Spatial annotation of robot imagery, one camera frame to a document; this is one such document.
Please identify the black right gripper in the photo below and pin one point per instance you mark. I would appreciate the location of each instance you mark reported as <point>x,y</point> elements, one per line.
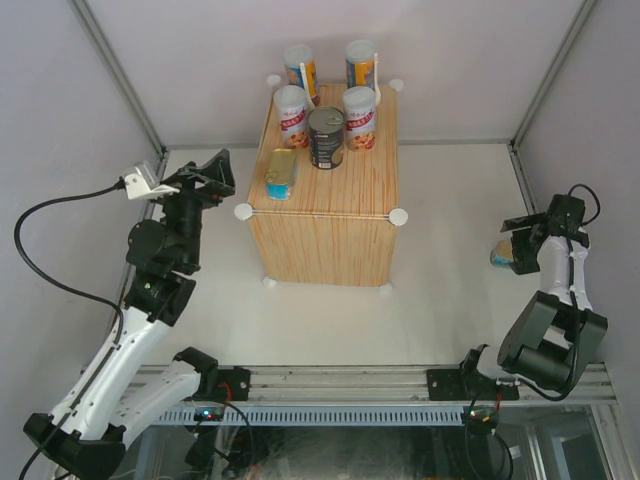
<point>523,261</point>

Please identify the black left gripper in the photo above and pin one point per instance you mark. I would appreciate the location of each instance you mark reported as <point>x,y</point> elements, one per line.
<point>219,181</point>

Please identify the gold rectangular tin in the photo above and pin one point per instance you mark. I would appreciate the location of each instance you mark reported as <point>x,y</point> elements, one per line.
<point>281,172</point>

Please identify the white red label can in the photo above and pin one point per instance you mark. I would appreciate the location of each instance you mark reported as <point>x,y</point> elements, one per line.
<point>292,108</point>
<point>360,118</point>

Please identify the dark blue round can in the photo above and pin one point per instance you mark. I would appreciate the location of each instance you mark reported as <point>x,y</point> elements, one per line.
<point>326,133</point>

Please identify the blue can with spoon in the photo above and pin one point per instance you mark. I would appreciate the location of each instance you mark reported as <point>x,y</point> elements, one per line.
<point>301,70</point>

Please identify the blue yellow can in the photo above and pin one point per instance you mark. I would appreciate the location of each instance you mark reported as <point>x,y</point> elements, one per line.
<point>361,60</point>

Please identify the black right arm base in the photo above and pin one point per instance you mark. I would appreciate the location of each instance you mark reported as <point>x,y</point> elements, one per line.
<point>460,382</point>

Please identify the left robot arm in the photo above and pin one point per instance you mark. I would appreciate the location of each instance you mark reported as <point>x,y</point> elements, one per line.
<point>88,432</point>

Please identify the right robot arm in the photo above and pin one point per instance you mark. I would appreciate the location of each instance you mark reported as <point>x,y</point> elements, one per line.
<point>557,334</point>

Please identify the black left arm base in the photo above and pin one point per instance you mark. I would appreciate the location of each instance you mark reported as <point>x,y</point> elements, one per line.
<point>215,382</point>

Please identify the wooden cabinet box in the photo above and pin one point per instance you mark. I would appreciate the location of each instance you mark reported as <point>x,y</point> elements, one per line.
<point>339,226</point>

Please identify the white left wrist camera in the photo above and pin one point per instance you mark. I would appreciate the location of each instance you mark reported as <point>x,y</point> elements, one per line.
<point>141,183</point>

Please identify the grey slotted cable duct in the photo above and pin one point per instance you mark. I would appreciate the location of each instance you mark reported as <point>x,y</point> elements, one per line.
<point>312,416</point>

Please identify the aluminium mounting rail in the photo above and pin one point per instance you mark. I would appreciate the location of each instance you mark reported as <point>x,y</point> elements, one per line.
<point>395,384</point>

